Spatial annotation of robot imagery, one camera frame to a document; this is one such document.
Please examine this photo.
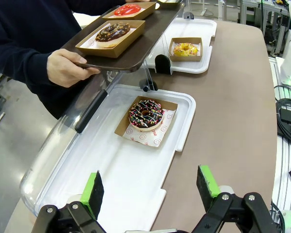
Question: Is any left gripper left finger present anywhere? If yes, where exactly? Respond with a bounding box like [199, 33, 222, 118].
[34, 169, 107, 233]

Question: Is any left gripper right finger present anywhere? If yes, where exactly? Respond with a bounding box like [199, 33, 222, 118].
[191, 165, 279, 233]

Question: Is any white printed paper liner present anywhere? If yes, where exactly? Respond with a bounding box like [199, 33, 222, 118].
[80, 26, 137, 50]
[123, 108, 177, 148]

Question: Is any cardboard donut box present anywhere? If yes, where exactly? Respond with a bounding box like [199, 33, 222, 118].
[102, 1, 157, 20]
[168, 37, 203, 62]
[114, 96, 179, 149]
[75, 20, 146, 59]

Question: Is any dark brown serving tray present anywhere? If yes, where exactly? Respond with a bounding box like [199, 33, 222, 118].
[62, 1, 186, 73]

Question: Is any chocolate donut with nut crumbs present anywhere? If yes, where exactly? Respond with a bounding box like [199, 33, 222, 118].
[95, 22, 131, 49]

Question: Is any red glazed donut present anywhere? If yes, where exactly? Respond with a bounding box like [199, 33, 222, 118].
[113, 3, 141, 17]

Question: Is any person's right forearm navy sleeve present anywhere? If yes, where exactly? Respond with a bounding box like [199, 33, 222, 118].
[0, 31, 56, 95]

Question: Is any chocolate donut with coloured sprinkles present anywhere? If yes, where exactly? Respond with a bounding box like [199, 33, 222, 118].
[128, 99, 164, 132]

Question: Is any yellow glazed sprinkle donut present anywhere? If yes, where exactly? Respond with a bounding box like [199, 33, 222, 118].
[173, 43, 199, 57]

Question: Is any person torso navy sweater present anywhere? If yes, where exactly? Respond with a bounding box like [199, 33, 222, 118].
[0, 0, 129, 120]

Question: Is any person's right hand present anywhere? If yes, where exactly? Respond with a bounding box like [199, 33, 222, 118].
[47, 48, 101, 88]

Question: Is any white display case base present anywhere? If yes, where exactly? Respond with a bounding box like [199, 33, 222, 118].
[147, 17, 218, 75]
[35, 84, 196, 231]

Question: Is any clear display case lid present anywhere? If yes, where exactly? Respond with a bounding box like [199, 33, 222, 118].
[19, 70, 159, 217]

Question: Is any black power adapter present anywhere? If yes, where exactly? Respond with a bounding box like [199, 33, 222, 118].
[279, 108, 291, 125]

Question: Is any black cable bundle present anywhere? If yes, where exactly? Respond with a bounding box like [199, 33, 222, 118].
[273, 84, 291, 148]

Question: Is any aluminium frame rack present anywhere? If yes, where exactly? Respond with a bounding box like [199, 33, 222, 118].
[240, 0, 291, 54]

